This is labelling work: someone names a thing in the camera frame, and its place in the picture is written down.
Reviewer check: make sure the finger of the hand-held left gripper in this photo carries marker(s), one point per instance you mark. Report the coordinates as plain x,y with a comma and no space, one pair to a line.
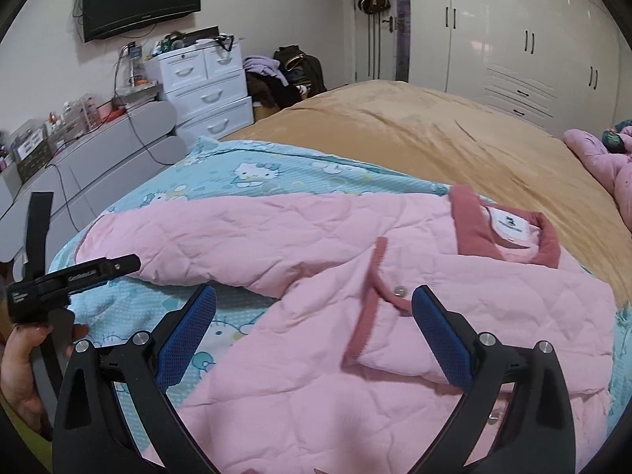
53,360
39,227

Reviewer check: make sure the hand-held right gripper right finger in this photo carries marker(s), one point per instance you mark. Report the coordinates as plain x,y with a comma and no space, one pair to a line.
439,335

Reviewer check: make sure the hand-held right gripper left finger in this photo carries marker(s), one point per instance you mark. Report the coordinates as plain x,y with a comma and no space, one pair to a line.
190,328

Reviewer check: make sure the pink quilted jacket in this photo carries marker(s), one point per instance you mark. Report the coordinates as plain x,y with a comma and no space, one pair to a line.
296,237

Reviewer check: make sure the dark clothes pile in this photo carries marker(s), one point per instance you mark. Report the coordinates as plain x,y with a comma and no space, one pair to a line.
269,91

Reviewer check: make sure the person's left hand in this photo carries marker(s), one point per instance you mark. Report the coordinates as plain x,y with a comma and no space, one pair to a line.
19,375

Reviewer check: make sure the dark storage box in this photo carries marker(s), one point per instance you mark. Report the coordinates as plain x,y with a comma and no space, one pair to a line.
32,150

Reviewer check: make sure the grey low cabinet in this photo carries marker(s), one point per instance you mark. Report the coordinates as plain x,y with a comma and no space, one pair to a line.
98,158

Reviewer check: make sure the clear plastic containers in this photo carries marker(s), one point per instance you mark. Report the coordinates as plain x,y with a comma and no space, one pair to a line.
79,111

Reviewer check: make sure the blue cartoon printed blanket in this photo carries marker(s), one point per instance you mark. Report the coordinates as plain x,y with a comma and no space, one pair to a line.
276,163

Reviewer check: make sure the tan bed sheet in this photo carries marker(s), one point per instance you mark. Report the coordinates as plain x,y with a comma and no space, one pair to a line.
419,128

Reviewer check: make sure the white plastic drawer cabinet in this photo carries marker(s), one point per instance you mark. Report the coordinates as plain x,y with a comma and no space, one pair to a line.
207,94

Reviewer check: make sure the pink floral comforter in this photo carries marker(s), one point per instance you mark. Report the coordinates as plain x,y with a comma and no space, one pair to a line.
597,168

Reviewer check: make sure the clutter on drawer cabinet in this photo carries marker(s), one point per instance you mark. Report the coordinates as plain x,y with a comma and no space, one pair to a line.
192,39

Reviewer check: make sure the purple cloth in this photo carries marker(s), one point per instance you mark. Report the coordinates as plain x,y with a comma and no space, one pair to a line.
261,65

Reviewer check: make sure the black bag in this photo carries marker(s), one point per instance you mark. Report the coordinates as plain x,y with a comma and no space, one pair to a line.
311,69

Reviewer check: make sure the white door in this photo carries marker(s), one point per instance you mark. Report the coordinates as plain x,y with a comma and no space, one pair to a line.
380,44

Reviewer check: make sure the white glossy wardrobe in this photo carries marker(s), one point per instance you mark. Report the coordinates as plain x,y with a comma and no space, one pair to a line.
493,10

